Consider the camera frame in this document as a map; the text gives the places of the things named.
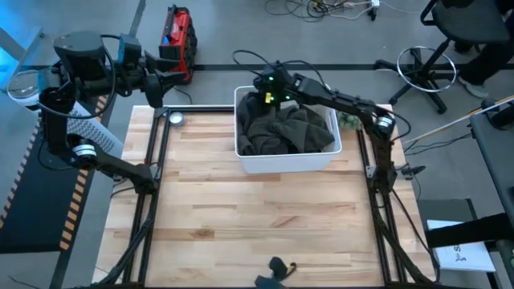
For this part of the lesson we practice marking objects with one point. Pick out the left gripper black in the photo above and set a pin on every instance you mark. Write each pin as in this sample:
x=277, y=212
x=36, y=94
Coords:
x=150, y=82

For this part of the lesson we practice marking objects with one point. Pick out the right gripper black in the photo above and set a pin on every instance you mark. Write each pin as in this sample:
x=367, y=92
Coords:
x=277, y=86

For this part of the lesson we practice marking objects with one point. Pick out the olive green garment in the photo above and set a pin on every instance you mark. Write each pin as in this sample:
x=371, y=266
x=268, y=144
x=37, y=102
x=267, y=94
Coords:
x=289, y=130

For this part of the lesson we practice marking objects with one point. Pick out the white plastic bin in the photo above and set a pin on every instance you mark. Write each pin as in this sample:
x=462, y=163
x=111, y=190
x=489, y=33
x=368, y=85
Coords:
x=289, y=162

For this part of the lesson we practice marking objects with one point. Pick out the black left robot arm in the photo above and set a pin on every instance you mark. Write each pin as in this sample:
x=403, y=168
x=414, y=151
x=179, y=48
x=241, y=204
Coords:
x=80, y=52

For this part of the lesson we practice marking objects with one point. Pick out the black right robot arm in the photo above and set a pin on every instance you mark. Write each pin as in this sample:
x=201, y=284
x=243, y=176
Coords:
x=341, y=100

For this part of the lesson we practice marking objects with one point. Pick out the red and black toolbox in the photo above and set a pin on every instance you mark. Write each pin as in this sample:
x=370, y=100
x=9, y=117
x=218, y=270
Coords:
x=178, y=40

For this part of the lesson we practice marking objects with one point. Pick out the small round silver puck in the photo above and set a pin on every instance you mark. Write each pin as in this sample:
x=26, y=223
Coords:
x=176, y=118

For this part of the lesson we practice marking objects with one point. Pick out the small green artificial plant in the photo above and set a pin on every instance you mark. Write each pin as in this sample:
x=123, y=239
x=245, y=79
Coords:
x=349, y=121

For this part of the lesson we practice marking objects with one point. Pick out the white tower air purifier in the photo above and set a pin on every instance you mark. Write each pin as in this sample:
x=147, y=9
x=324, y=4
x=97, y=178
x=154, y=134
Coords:
x=94, y=130

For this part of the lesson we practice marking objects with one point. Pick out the white power strip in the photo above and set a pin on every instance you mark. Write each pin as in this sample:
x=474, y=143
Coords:
x=375, y=3

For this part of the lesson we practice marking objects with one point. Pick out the blue lit glass panel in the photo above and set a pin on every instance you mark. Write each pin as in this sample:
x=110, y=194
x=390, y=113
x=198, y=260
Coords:
x=12, y=52

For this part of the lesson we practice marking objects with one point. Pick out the long pale rod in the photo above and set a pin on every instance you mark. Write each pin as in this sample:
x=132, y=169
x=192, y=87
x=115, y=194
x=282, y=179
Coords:
x=441, y=127

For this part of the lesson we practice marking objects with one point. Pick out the small black device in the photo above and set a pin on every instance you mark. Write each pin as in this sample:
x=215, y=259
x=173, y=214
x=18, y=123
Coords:
x=277, y=267

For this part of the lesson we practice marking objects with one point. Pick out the black mat with orange stripes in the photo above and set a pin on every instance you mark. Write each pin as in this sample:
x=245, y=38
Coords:
x=32, y=208

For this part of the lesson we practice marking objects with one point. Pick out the person's shoe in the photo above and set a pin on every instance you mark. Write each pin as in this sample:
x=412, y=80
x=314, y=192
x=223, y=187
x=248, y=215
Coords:
x=474, y=88

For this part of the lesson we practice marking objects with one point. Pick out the black office chair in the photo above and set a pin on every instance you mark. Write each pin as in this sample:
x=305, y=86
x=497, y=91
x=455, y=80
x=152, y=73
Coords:
x=470, y=20

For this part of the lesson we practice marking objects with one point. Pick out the dark grey box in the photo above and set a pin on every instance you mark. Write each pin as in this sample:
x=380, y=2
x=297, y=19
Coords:
x=441, y=208

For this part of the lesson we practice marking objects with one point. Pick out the person's leg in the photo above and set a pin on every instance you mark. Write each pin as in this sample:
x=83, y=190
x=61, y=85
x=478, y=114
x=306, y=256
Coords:
x=490, y=60

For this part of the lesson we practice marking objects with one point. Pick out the black device on side table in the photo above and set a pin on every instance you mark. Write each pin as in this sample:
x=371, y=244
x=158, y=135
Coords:
x=500, y=114

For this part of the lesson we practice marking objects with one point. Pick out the black flat bar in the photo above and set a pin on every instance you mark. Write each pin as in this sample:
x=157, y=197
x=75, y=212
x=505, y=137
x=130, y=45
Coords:
x=470, y=232

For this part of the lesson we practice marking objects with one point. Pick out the white paper sheet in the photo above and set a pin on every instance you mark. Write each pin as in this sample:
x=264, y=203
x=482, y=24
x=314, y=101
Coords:
x=470, y=257

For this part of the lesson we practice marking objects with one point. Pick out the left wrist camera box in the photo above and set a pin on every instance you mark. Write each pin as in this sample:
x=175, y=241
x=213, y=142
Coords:
x=129, y=48

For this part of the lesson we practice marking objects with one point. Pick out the black aluminium table frame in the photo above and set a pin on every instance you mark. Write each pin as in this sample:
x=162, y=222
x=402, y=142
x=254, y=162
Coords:
x=154, y=140

